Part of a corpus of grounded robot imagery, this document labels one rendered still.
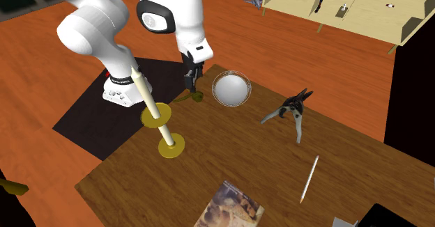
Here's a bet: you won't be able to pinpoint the white pencil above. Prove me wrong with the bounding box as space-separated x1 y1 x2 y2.
298 154 321 205

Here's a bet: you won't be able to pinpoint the black robot stand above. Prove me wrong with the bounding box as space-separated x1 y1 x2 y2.
52 56 192 162

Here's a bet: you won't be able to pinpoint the cream wooden shelf unit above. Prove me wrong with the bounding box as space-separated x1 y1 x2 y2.
261 0 435 55

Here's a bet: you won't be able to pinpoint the book with brown cover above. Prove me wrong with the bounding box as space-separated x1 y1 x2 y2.
192 180 266 227

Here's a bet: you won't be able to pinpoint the cream candle in gold holder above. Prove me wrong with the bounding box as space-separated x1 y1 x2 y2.
130 66 186 159

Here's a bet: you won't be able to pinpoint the olive green small utensil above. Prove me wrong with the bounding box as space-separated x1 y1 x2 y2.
172 90 205 104

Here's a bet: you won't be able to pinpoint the grey toy aeroplane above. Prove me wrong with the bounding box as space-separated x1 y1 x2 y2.
243 0 264 10

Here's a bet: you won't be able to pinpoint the small grey flat object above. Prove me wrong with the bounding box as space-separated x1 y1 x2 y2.
330 216 360 227

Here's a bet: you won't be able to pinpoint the black grey pruning shears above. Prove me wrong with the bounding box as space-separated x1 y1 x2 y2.
259 87 314 145

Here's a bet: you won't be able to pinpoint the black flat device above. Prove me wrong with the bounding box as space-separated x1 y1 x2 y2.
356 203 420 227

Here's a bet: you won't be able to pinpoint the olive yellow object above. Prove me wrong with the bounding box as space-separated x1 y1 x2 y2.
0 178 30 196

